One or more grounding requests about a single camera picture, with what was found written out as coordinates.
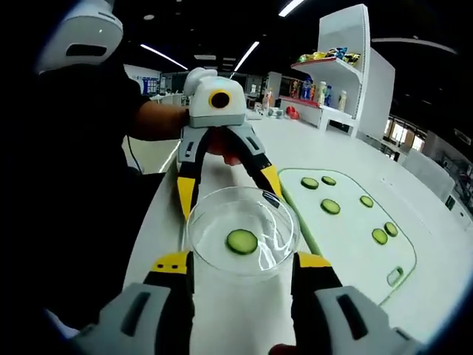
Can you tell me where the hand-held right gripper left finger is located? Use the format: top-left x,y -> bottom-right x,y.
69,250 -> 196,355

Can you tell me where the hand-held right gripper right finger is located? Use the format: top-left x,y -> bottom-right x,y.
290,252 -> 426,355

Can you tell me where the clear glass bowl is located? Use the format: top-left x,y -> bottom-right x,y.
186,186 -> 302,283

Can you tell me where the single green cucumber slice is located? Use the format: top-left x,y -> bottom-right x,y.
225,229 -> 259,256

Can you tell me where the group of cucumber slices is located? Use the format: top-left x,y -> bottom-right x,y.
299,175 -> 400,246

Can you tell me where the clear glass petri dish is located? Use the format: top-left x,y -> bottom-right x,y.
180,190 -> 302,284

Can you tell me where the person's left hand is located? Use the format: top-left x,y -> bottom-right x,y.
205,127 -> 244,168

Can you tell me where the person's right hand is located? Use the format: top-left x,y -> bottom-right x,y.
268,343 -> 297,355

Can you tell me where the white green-rimmed cutting board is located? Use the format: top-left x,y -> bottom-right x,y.
276,167 -> 419,307

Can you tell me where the straight ceiling light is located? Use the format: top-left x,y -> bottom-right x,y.
234,40 -> 261,72
139,43 -> 190,72
278,0 -> 307,18

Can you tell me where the white yellow-label bottle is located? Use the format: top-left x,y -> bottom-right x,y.
316,81 -> 329,107

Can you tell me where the pile of yellow snack packets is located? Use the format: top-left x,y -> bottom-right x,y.
297,46 -> 362,68

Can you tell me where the person in black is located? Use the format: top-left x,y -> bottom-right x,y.
0,61 -> 166,334

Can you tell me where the white display shelf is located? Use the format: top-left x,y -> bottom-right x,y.
289,3 -> 397,140

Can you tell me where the white chest-worn device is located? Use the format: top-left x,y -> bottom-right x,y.
35,0 -> 125,76

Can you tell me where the white chair back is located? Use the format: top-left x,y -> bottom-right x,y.
401,149 -> 456,194

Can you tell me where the curved ceiling light strip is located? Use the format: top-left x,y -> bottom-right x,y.
370,35 -> 460,55

